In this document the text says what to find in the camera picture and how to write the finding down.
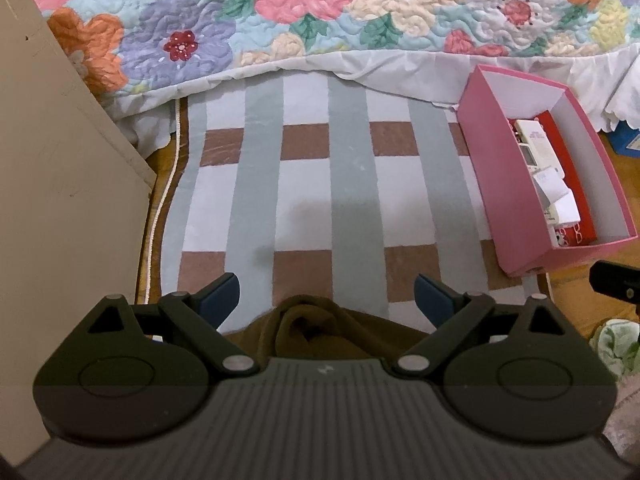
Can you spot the floral quilted blanket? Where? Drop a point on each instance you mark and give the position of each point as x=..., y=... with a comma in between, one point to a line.
x=400, y=75

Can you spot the cream remote with label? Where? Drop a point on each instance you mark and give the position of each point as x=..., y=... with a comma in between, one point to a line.
x=530, y=132

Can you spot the green and white cloth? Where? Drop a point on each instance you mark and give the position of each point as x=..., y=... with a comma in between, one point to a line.
x=617, y=347

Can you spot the beige cabinet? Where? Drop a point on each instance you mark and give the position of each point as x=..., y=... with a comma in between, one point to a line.
x=60, y=210

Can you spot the blue box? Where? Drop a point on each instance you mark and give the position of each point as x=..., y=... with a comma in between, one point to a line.
x=629, y=140

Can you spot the beige air conditioner remote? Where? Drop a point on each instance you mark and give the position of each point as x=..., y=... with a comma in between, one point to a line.
x=536, y=155

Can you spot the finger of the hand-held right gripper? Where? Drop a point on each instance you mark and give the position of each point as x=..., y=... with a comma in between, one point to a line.
x=617, y=282

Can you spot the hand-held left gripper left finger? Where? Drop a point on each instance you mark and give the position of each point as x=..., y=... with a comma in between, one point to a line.
x=221, y=296

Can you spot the brown cloth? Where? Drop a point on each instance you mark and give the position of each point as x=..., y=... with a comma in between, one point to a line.
x=325, y=330

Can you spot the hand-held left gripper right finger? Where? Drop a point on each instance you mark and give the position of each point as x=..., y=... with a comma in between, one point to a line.
x=432, y=297

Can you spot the checked mat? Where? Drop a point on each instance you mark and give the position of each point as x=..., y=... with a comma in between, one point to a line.
x=305, y=200

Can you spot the pink box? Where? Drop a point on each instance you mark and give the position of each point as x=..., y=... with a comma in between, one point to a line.
x=500, y=185

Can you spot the small white charger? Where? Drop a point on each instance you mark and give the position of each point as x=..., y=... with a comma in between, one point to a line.
x=566, y=210

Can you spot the large white charger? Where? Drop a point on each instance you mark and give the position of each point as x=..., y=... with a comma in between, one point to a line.
x=547, y=184

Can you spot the floral quilt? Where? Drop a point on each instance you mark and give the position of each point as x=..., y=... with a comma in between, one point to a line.
x=300, y=10

